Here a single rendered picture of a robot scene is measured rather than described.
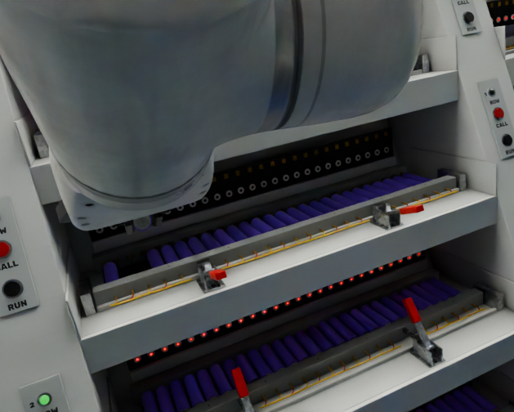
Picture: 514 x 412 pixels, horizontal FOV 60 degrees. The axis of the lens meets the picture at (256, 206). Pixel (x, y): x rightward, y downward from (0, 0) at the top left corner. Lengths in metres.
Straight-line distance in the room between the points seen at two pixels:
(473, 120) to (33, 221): 0.62
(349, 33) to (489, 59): 0.66
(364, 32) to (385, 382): 0.56
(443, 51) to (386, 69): 0.60
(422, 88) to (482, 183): 0.17
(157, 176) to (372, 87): 0.09
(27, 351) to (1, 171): 0.19
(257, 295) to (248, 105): 0.43
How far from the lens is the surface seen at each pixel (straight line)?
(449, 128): 0.79
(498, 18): 1.12
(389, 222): 0.64
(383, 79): 0.18
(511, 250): 0.78
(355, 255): 0.61
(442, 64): 0.78
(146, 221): 0.42
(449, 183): 0.76
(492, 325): 0.78
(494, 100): 0.79
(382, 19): 0.17
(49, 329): 0.54
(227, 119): 0.16
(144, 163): 0.17
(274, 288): 0.57
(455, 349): 0.73
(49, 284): 0.54
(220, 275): 0.49
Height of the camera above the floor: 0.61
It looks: 1 degrees up
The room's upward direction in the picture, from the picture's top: 17 degrees counter-clockwise
